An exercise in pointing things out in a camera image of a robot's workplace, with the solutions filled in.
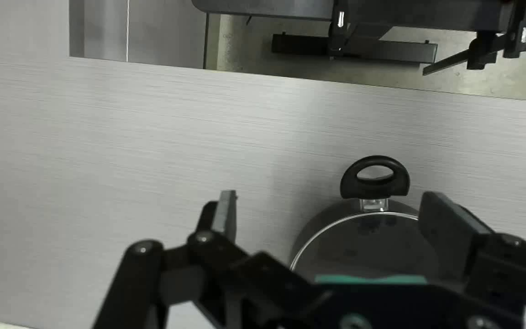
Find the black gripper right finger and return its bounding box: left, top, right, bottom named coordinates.
left=418, top=191, right=526, bottom=329

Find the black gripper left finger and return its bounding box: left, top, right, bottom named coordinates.
left=93, top=190, right=312, bottom=329

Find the glass lid with black knob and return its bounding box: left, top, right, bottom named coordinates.
left=288, top=211, right=440, bottom=281

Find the dark metal pot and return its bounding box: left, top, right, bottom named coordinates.
left=286, top=155, right=442, bottom=286

